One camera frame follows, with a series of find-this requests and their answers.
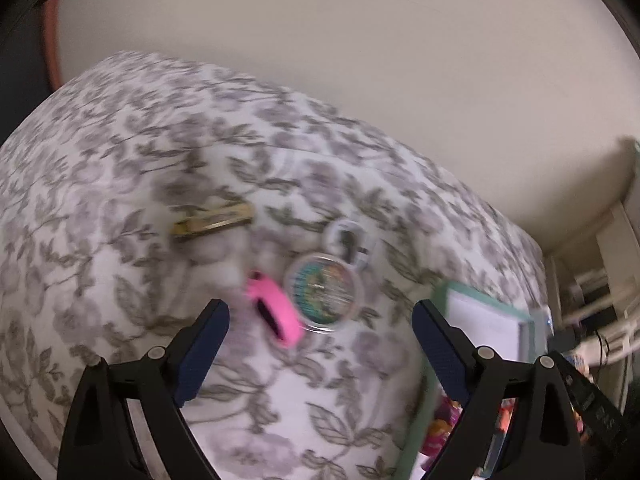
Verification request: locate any gold metal clip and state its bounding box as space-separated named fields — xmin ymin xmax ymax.
xmin=170 ymin=199 xmax=255 ymax=238

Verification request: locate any round clear tin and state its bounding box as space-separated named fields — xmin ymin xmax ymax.
xmin=284 ymin=254 xmax=366 ymax=335

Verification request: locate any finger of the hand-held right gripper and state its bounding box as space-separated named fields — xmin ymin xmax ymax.
xmin=549 ymin=351 xmax=632 ymax=461

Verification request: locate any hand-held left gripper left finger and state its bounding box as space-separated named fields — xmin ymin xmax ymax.
xmin=56 ymin=299 xmax=231 ymax=480

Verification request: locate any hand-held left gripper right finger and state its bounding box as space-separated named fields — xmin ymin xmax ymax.
xmin=411 ymin=299 xmax=586 ymax=480

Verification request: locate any floral bed sheet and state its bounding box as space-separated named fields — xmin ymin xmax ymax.
xmin=0 ymin=50 xmax=548 ymax=480

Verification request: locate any reddish-brown board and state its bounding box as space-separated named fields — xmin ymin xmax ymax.
xmin=41 ymin=0 xmax=64 ymax=91

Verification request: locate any white shelf unit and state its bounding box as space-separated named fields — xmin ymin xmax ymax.
xmin=545 ymin=200 xmax=640 ymax=411

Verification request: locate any colourful candy wrapper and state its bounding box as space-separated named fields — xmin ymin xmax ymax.
xmin=420 ymin=395 xmax=463 ymax=471

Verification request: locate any white tray with teal rim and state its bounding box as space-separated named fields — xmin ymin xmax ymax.
xmin=395 ymin=280 xmax=551 ymax=480

